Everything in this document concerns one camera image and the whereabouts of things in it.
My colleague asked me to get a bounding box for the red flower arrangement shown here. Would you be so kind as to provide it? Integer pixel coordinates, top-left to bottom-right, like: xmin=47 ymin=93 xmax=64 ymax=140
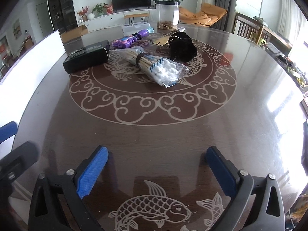
xmin=77 ymin=6 xmax=89 ymax=21

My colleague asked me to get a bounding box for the bag of cotton swabs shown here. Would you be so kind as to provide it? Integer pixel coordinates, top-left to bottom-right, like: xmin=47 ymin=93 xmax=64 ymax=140
xmin=113 ymin=46 xmax=189 ymax=88

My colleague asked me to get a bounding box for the brown cardboard box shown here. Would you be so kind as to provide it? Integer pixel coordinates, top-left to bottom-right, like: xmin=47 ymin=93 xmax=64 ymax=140
xmin=61 ymin=25 xmax=88 ymax=43

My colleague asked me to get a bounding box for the wooden side chair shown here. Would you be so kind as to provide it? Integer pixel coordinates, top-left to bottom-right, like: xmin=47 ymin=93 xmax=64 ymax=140
xmin=232 ymin=13 xmax=271 ymax=46

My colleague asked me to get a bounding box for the black display cabinet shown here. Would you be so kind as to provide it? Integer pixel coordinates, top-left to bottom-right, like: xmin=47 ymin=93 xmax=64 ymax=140
xmin=47 ymin=0 xmax=77 ymax=34

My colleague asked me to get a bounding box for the clear jar with black lid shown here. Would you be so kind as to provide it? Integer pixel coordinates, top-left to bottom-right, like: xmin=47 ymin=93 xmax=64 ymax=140
xmin=156 ymin=1 xmax=180 ymax=30

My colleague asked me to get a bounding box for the black rectangular carton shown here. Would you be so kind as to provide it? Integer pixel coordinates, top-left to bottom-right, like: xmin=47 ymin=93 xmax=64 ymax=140
xmin=63 ymin=40 xmax=110 ymax=74

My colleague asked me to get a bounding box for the purple toy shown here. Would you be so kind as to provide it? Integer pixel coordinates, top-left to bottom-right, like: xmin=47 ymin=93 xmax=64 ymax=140
xmin=112 ymin=29 xmax=152 ymax=49

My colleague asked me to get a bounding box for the white tv cabinet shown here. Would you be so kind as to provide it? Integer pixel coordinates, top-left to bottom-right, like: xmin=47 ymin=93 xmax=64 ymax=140
xmin=78 ymin=8 xmax=158 ymax=32

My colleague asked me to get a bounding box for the small wooden bench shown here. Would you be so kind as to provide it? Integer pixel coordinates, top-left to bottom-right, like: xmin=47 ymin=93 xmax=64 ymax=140
xmin=124 ymin=13 xmax=150 ymax=24

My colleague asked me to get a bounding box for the clear plastic cartoon case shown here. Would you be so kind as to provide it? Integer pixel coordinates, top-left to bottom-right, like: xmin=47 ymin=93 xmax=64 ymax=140
xmin=121 ymin=21 xmax=151 ymax=37

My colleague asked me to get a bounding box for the orange lounge chair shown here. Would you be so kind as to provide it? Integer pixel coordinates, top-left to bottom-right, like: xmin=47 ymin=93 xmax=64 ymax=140
xmin=179 ymin=3 xmax=227 ymax=27

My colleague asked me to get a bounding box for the black velvet pouch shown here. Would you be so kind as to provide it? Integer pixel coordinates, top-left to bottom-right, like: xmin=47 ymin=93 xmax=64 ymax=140
xmin=168 ymin=32 xmax=198 ymax=62

